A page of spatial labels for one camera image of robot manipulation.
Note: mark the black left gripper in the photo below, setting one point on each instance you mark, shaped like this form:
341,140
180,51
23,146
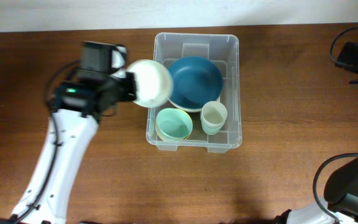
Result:
130,91

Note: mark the white plastic bowl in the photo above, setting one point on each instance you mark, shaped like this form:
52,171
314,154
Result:
154,84

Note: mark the yellow plastic bowl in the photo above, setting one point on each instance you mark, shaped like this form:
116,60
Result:
158,132

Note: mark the green plastic bowl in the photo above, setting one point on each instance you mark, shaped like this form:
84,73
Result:
174,124

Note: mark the cream plastic cup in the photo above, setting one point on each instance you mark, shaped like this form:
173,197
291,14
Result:
214,113

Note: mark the green plastic cup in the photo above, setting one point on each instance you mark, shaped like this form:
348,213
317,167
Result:
210,130

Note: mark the grey plastic cup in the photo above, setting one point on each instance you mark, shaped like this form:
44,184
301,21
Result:
211,125

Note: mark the beige plastic plate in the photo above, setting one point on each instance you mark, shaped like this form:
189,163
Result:
188,109

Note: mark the clear plastic storage bin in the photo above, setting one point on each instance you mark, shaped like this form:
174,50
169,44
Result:
223,51

